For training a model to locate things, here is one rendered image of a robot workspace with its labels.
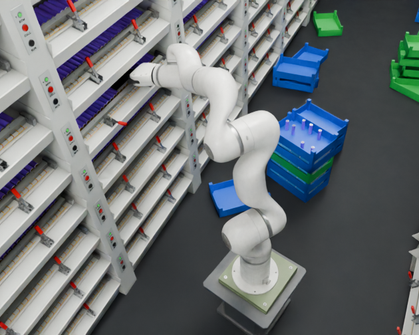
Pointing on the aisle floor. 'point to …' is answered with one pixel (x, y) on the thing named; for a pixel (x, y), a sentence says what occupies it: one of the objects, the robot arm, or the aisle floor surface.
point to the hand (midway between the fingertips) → (128, 74)
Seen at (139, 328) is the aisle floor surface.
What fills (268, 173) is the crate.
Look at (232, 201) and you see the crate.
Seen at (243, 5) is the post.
